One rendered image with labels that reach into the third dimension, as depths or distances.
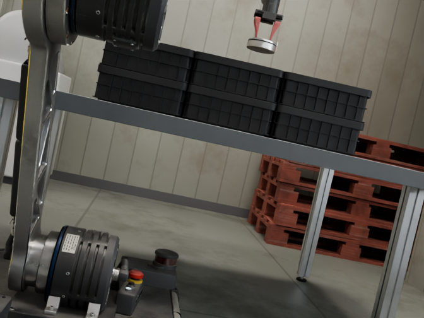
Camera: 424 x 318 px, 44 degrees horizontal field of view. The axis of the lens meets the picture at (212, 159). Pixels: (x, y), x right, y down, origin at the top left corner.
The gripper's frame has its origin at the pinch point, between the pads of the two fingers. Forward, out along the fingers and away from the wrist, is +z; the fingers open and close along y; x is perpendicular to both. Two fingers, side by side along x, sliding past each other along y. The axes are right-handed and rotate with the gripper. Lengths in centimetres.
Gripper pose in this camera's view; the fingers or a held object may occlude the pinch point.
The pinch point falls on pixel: (262, 38)
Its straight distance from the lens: 194.4
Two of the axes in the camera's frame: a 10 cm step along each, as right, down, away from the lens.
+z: -2.3, 9.7, 0.1
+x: 0.2, 0.1, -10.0
